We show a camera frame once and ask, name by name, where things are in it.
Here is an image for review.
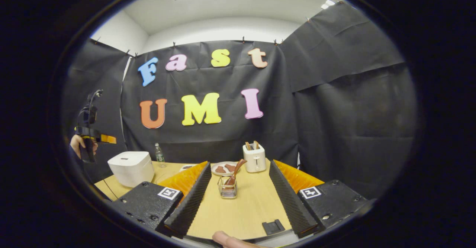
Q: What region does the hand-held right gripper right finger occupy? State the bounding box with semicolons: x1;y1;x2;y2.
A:
268;160;374;238

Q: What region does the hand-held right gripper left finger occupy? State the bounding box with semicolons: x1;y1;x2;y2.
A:
112;161;212;238

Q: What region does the white rice cooker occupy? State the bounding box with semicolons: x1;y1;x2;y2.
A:
107;151;155;188

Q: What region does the wire chopstick holder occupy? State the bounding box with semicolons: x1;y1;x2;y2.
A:
218;176;238;199

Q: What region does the brown wooden spoon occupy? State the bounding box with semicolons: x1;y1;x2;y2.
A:
223;159;247;187

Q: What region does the white round plate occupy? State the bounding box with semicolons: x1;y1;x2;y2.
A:
211;161;238;177

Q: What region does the clear water bottle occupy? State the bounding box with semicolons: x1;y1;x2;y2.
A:
155;143;166;168

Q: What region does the white toaster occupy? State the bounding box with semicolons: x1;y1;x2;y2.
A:
243;144;267;173

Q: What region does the black backdrop cloth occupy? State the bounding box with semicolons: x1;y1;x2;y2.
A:
61;3;417;200

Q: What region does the small black bracket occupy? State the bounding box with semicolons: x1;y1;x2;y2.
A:
262;219;286;236

